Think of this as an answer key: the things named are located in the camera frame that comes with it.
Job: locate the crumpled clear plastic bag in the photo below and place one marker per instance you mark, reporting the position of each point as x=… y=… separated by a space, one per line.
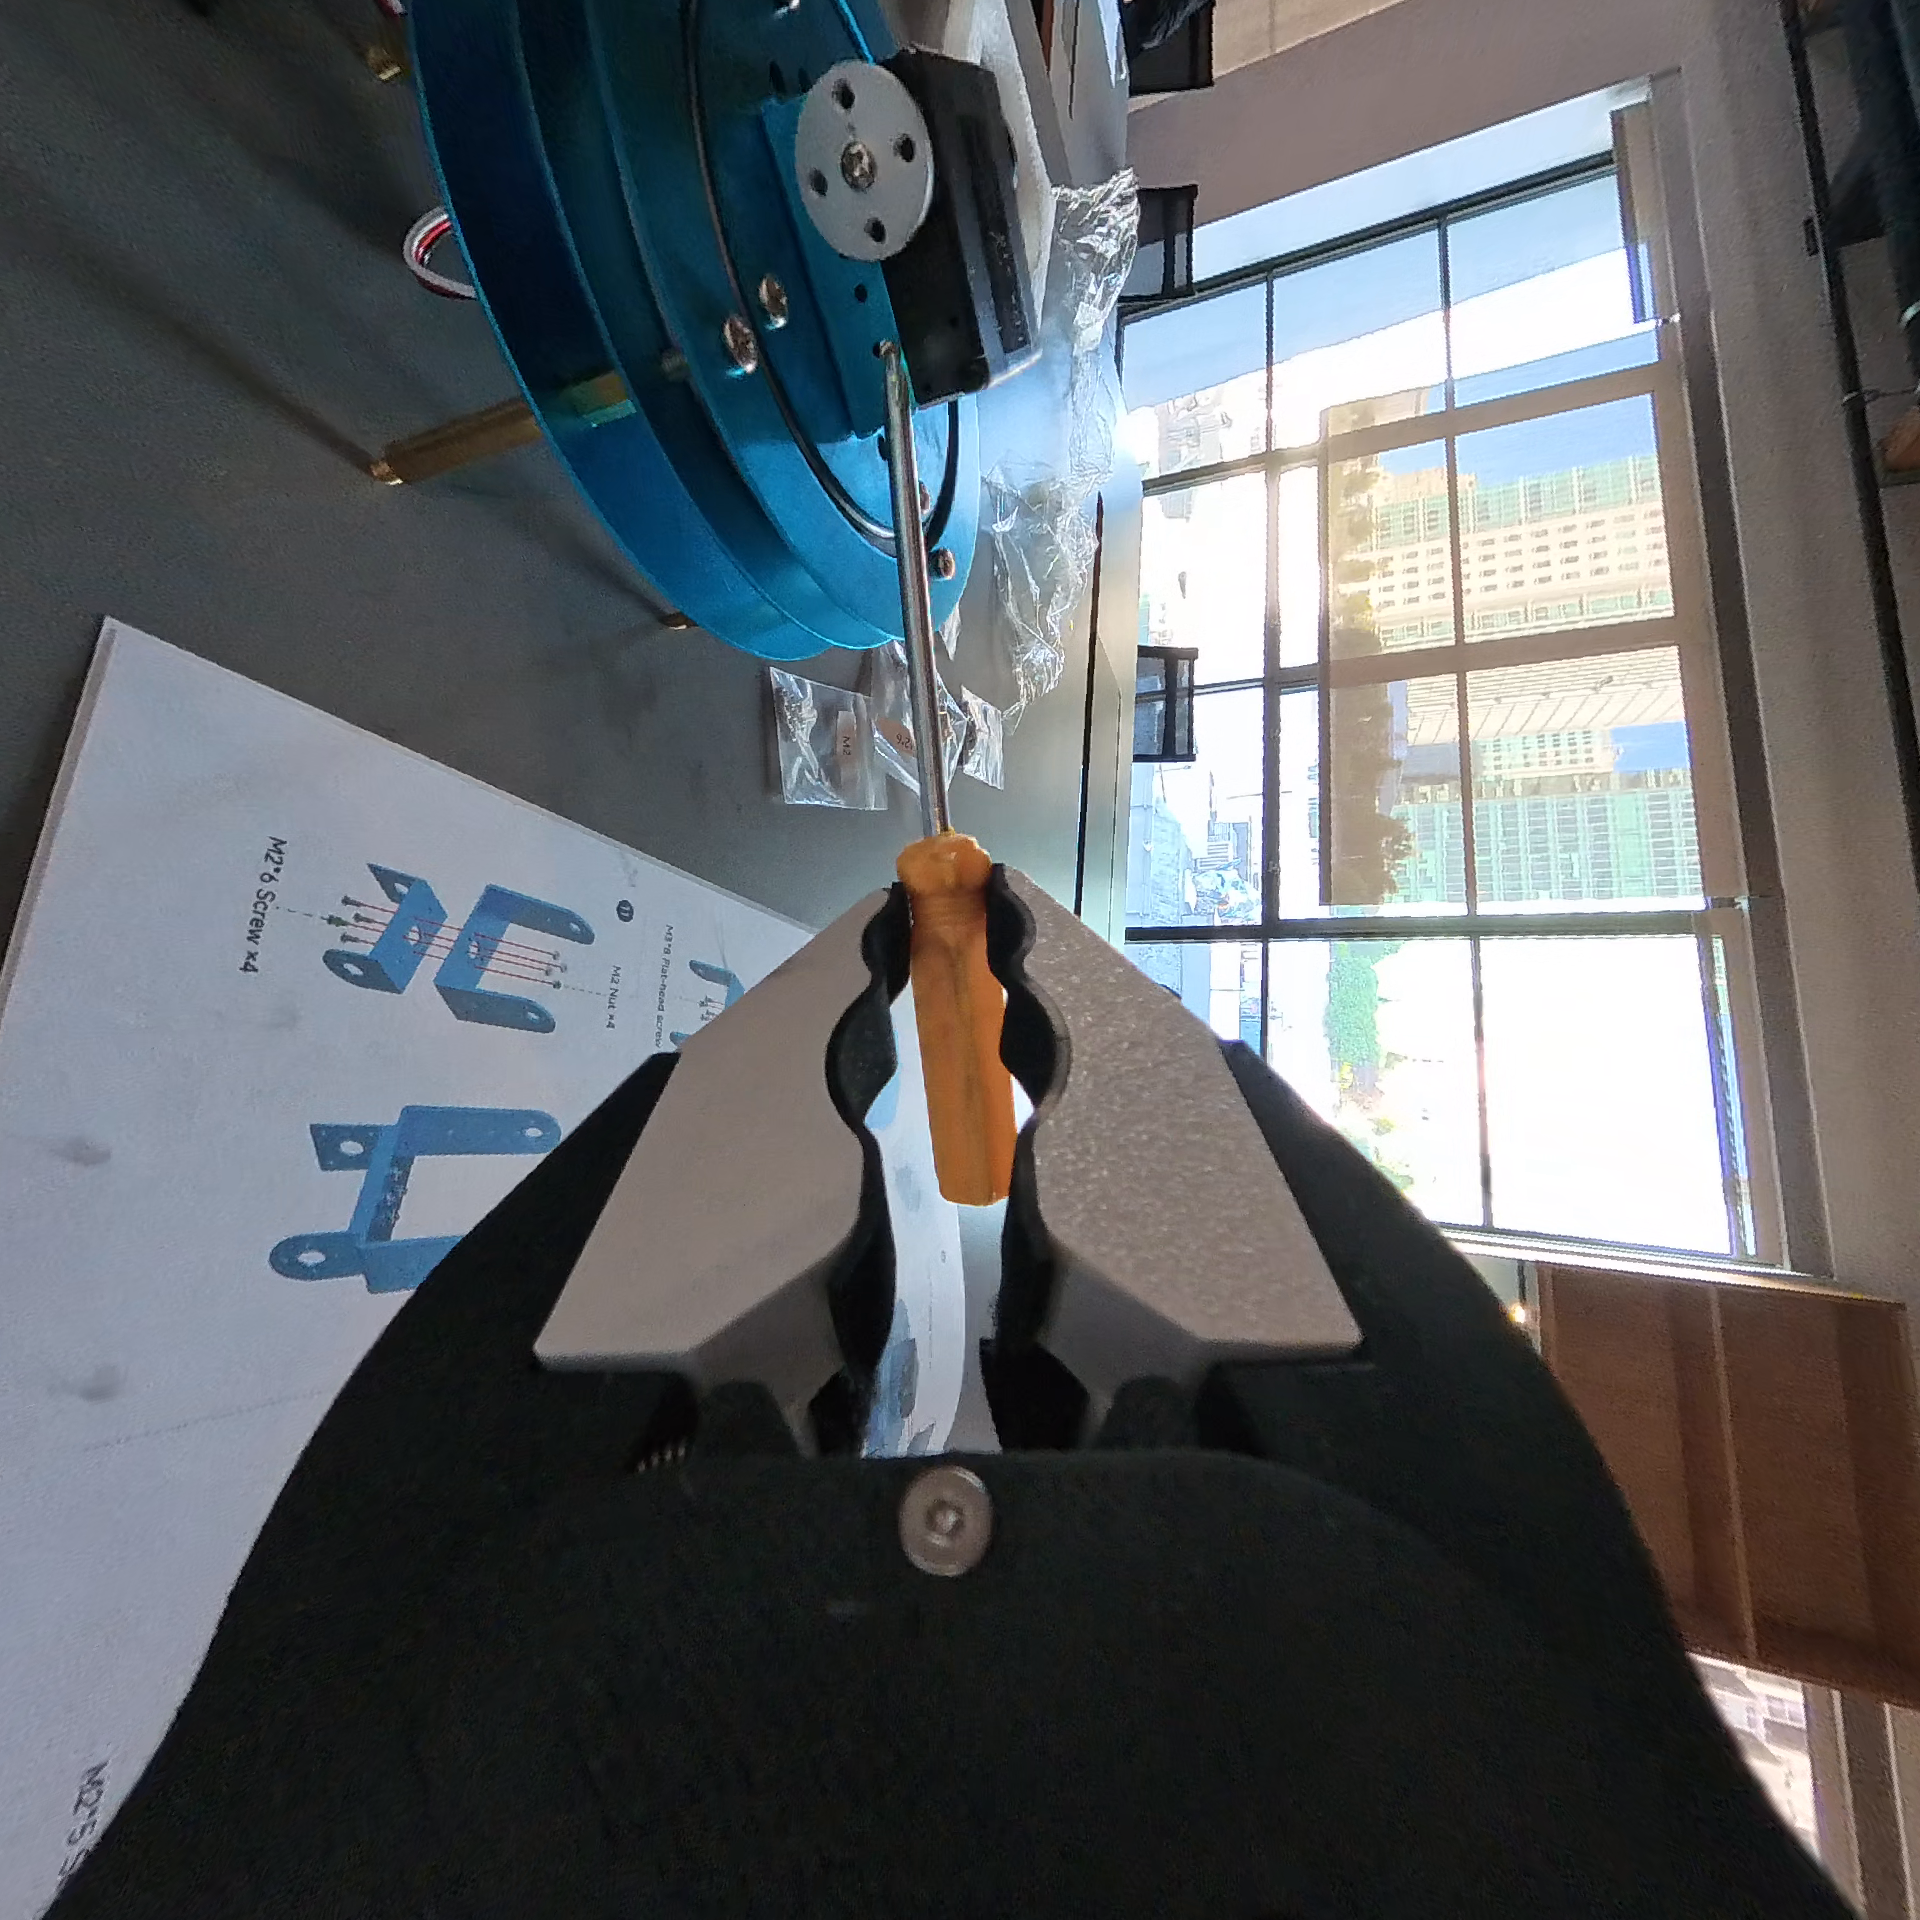
x=1050 y=524

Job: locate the white foam sheet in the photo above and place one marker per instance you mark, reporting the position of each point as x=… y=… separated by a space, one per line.
x=1064 y=91

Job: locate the robot assembly instruction manual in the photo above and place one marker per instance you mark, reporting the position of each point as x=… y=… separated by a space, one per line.
x=224 y=975

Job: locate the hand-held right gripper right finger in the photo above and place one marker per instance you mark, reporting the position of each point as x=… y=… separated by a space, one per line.
x=1170 y=1184

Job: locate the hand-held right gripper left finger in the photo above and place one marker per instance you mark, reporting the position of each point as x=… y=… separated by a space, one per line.
x=704 y=1184

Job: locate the black insulated pipe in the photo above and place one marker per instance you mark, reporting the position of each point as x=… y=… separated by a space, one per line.
x=1887 y=104

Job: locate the large grid window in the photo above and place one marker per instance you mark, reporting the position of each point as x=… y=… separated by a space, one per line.
x=1574 y=1081

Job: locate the black servo motor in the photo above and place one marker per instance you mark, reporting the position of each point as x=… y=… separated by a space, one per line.
x=975 y=255

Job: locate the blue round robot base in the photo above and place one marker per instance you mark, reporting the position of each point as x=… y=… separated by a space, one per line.
x=631 y=300

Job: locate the black ceiling rail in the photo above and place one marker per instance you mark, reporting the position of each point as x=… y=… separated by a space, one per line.
x=1822 y=225

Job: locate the wooden board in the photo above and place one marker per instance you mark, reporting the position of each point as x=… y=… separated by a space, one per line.
x=1725 y=1470

